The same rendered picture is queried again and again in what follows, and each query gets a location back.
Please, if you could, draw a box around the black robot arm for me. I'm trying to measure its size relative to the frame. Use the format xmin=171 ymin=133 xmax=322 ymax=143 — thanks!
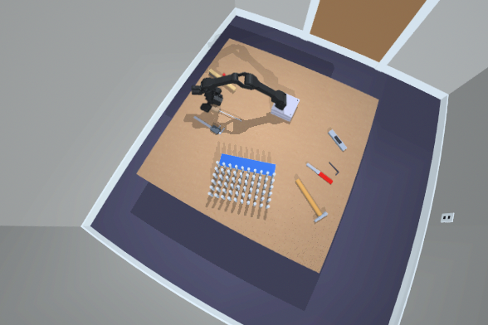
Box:
xmin=191 ymin=72 xmax=286 ymax=110

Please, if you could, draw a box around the hammer with wooden handle and grey head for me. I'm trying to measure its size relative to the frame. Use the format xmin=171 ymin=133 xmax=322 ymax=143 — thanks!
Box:
xmin=295 ymin=179 xmax=328 ymax=222

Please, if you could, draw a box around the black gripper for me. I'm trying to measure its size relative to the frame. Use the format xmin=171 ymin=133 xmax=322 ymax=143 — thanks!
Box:
xmin=200 ymin=87 xmax=222 ymax=112

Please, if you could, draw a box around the blue flat strip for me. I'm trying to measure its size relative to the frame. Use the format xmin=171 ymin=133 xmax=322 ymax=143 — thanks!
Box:
xmin=220 ymin=153 xmax=276 ymax=176

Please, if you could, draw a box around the small light blue block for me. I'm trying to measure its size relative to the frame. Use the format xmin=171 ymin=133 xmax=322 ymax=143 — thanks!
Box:
xmin=328 ymin=129 xmax=346 ymax=152

